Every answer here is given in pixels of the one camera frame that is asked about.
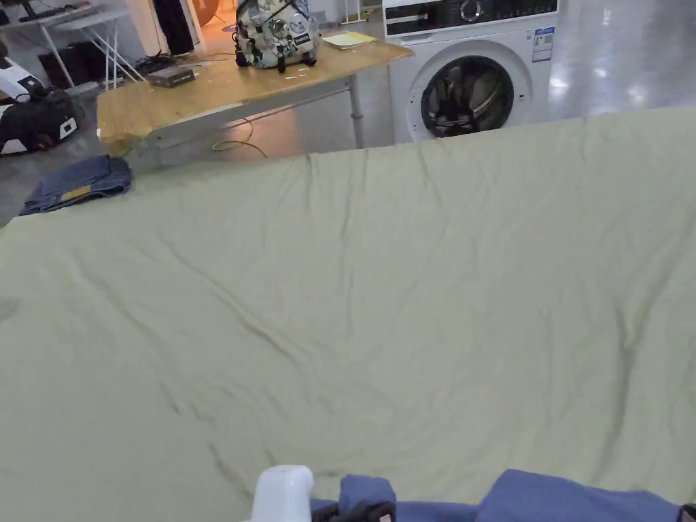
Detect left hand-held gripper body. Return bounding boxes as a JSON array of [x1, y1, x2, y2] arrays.
[[250, 464, 316, 522]]

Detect folded blue jeans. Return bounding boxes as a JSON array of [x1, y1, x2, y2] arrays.
[[20, 154, 133, 217]]

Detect bed with pale green sheet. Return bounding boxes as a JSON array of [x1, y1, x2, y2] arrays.
[[0, 105, 696, 522]]

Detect yellow cable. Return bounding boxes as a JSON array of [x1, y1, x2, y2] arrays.
[[211, 116, 271, 160]]

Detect blue garment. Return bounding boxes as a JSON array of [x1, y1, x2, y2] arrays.
[[309, 468, 687, 522]]

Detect wooden table with backpack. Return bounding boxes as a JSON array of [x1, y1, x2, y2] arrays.
[[96, 0, 416, 171]]

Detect white folding table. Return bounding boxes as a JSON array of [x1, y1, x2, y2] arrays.
[[0, 2, 133, 91]]

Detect white washing machine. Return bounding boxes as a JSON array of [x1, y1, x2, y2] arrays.
[[382, 0, 561, 145]]

